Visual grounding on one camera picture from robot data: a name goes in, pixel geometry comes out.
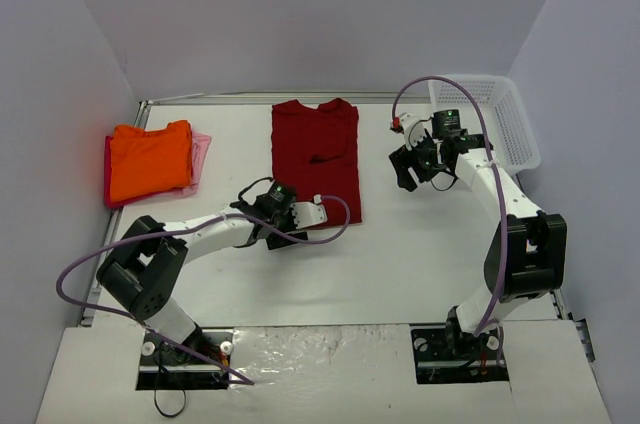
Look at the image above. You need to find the dark red t-shirt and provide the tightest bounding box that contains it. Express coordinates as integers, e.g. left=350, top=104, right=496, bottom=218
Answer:
left=271, top=98, right=362, bottom=227

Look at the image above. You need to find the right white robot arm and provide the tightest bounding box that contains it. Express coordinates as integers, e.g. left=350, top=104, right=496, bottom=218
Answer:
left=389, top=110, right=567, bottom=357

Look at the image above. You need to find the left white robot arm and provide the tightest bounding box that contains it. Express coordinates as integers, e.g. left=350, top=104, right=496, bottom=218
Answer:
left=97, top=181, right=298, bottom=362

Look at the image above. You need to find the white plastic basket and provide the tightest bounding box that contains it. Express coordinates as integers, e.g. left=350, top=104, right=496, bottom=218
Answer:
left=428, top=74, right=541, bottom=175

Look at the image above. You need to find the folded light pink t-shirt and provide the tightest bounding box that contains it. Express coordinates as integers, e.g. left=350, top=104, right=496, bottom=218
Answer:
left=181, top=132, right=212, bottom=197

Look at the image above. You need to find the folded orange t-shirt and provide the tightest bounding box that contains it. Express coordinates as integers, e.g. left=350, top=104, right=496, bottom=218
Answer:
left=108, top=120, right=193, bottom=202

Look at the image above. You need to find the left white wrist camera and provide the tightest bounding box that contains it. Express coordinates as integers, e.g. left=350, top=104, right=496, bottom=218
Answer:
left=291, top=202, right=328, bottom=229

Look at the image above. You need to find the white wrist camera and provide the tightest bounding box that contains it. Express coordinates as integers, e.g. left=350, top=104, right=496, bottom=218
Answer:
left=390, top=113, right=431, bottom=150
left=291, top=202, right=328, bottom=229

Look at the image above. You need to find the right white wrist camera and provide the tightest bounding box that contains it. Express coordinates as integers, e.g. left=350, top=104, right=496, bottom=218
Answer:
left=390, top=113, right=431, bottom=150

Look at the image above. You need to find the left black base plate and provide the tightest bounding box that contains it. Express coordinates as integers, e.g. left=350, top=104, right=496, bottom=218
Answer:
left=135, top=328, right=234, bottom=391

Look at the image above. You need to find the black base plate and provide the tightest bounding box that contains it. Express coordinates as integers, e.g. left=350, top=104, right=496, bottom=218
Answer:
left=135, top=328, right=234, bottom=391
left=410, top=323, right=509, bottom=385

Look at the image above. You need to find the aluminium table frame rail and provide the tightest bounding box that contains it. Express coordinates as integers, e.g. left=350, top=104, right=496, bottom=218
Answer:
left=135, top=90, right=431, bottom=126

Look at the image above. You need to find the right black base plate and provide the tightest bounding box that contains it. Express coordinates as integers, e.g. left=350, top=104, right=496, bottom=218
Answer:
left=410, top=323, right=509, bottom=385

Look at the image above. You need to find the thin black cable loop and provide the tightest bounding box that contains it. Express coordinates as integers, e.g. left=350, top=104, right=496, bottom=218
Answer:
left=153, top=368, right=187, bottom=418

